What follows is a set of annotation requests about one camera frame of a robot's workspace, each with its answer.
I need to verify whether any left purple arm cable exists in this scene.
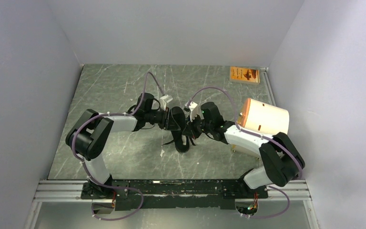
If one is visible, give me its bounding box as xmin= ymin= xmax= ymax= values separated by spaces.
xmin=71 ymin=72 xmax=165 ymax=190

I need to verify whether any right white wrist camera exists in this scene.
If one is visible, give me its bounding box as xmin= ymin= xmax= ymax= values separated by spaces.
xmin=185 ymin=102 xmax=201 ymax=122

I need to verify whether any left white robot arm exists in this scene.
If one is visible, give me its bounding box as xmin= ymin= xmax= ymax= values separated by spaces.
xmin=66 ymin=93 xmax=190 ymax=198

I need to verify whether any black canvas shoe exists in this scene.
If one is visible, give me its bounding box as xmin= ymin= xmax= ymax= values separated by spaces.
xmin=162 ymin=110 xmax=195 ymax=153

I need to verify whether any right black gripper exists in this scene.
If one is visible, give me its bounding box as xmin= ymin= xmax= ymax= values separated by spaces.
xmin=182 ymin=112 xmax=213 ymax=139

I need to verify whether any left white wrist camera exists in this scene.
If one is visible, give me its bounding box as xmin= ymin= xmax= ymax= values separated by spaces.
xmin=159 ymin=94 xmax=173 ymax=110

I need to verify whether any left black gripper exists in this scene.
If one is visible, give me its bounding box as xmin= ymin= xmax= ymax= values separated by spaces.
xmin=144 ymin=106 xmax=181 ymax=131

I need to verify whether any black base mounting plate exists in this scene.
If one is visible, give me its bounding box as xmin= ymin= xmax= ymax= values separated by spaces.
xmin=81 ymin=179 xmax=268 ymax=211

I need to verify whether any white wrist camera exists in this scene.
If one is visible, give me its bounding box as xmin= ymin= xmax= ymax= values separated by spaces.
xmin=159 ymin=94 xmax=173 ymax=110
xmin=185 ymin=102 xmax=201 ymax=122

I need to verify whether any white cylindrical lampshade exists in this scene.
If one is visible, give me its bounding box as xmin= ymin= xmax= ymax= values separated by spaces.
xmin=236 ymin=98 xmax=289 ymax=135

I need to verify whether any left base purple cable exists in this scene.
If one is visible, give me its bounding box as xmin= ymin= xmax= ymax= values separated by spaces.
xmin=90 ymin=186 xmax=144 ymax=221

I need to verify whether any orange book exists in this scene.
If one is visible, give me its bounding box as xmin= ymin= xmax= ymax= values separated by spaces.
xmin=229 ymin=66 xmax=260 ymax=84

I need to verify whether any aluminium frame rail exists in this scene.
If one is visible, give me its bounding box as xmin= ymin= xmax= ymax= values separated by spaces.
xmin=33 ymin=180 xmax=312 ymax=202

